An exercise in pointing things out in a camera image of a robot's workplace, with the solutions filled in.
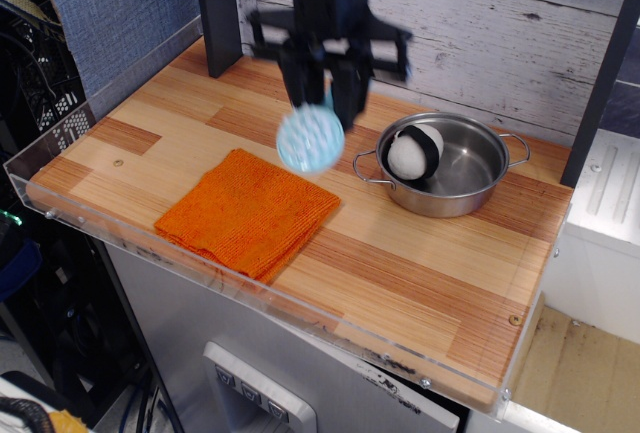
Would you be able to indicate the stainless steel pot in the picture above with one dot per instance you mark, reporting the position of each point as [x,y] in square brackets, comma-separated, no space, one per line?
[475,160]

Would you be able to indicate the white ball with black band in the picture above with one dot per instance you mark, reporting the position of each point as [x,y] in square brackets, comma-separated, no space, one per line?
[414,154]

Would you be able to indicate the grey cabinet with dispenser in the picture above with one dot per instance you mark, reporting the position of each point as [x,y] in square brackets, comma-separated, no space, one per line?
[235,356]

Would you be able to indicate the white block with ridges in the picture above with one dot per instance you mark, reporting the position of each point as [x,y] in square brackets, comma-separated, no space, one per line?
[606,197]

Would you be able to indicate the dark grey right post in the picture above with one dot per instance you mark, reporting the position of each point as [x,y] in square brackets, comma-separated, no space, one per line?
[615,53]

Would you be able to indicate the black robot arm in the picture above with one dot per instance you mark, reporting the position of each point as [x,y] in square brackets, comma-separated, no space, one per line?
[342,37]

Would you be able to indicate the dark grey post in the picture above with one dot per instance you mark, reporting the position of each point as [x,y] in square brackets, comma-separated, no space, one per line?
[615,53]
[222,36]

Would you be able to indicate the dark grey left post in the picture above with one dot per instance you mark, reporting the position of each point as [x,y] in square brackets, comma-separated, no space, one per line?
[222,36]

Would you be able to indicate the light blue scrub brush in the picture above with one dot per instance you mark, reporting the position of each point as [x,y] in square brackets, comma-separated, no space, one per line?
[311,139]

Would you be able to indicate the orange folded cloth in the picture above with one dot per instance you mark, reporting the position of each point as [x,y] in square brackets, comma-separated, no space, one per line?
[248,215]

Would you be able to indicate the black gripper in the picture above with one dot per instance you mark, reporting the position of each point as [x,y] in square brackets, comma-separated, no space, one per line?
[343,33]

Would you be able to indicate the blue fabric panel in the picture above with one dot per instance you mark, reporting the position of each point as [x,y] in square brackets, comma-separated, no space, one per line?
[107,37]

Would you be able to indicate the black perforated crate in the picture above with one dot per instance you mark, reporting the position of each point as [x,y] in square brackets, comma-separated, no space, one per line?
[41,88]

